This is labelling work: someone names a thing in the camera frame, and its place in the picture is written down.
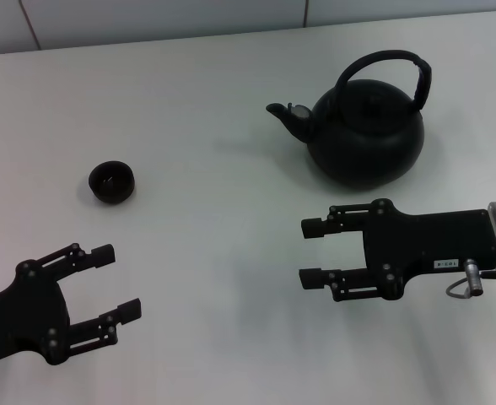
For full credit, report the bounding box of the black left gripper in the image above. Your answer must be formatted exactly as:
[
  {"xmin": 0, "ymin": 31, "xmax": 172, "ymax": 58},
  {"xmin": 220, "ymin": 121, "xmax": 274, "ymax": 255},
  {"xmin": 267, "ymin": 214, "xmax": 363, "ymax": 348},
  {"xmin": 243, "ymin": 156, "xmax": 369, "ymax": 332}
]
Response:
[{"xmin": 0, "ymin": 243, "xmax": 143, "ymax": 366}]

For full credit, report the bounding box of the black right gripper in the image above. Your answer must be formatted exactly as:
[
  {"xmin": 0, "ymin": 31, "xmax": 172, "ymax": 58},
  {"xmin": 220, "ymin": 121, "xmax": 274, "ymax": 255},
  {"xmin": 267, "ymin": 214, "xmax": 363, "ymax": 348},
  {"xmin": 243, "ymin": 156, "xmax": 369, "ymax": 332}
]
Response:
[{"xmin": 299, "ymin": 197, "xmax": 496, "ymax": 303}]

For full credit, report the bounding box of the small black teacup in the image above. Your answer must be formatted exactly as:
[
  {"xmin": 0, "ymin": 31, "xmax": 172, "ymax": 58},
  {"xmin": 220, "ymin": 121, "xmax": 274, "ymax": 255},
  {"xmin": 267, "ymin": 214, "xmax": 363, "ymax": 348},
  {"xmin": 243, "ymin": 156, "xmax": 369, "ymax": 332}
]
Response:
[{"xmin": 88, "ymin": 160, "xmax": 137, "ymax": 206}]

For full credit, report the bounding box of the black round teapot with handle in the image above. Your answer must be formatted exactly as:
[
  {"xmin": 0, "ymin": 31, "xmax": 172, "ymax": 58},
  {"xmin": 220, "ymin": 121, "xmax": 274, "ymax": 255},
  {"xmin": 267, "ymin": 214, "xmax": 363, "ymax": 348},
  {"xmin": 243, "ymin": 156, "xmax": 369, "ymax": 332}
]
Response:
[{"xmin": 266, "ymin": 49, "xmax": 434, "ymax": 190}]

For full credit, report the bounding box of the right wrist cable with plug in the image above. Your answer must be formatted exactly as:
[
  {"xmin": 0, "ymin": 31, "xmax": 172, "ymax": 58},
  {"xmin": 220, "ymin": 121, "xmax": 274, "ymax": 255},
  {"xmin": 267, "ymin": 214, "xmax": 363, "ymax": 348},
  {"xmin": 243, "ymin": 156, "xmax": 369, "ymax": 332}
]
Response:
[{"xmin": 445, "ymin": 258, "xmax": 496, "ymax": 300}]

